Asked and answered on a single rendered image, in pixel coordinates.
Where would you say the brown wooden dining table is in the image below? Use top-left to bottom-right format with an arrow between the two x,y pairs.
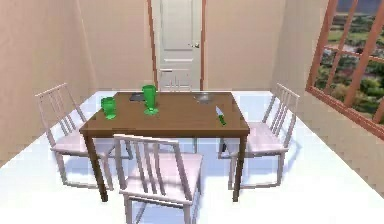
79,91 -> 251,203

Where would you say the grey metal bowl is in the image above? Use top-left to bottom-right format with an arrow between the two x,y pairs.
193,92 -> 215,104

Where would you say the white slatted chair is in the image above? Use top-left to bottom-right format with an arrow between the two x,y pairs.
158,68 -> 193,93
113,133 -> 204,224
35,82 -> 134,191
217,82 -> 301,191

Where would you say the tall green glass vase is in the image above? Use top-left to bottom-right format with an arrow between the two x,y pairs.
141,84 -> 160,117

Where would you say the white panelled room door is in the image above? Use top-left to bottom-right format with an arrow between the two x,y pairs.
151,0 -> 203,92

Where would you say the short green glass cup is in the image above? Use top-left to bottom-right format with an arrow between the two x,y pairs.
100,96 -> 117,120

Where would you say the brown framed window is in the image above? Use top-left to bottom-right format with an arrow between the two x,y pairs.
305,0 -> 384,141

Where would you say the green handled knife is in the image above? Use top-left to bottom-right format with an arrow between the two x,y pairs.
214,105 -> 227,127

